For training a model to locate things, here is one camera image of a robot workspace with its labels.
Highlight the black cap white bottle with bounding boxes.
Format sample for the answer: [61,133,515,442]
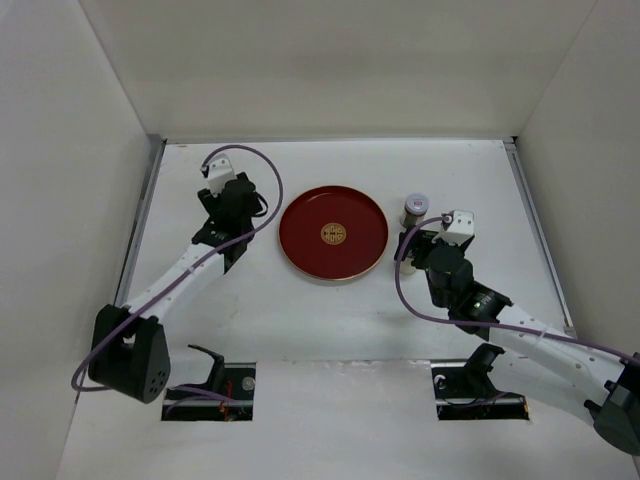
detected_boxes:
[399,254,417,275]

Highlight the red round lacquer tray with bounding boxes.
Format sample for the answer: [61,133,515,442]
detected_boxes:
[278,185,389,281]

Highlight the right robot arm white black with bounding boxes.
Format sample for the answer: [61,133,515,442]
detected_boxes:
[394,224,639,456]

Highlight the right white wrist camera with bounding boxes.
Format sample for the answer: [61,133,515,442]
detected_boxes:
[435,210,475,246]

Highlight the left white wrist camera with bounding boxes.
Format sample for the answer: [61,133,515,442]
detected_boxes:
[200,153,236,197]

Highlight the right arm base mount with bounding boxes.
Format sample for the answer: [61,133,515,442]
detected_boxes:
[430,343,529,421]

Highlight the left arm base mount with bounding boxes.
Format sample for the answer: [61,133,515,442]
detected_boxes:
[160,344,257,423]

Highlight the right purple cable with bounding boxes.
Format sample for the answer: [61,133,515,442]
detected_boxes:
[394,213,640,366]

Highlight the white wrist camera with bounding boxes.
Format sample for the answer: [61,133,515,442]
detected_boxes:
[435,210,475,246]
[200,153,236,197]

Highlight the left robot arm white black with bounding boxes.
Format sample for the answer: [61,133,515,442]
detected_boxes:
[87,172,266,404]

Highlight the purple lid pepper jar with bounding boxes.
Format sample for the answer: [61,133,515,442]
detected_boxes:
[400,193,430,229]

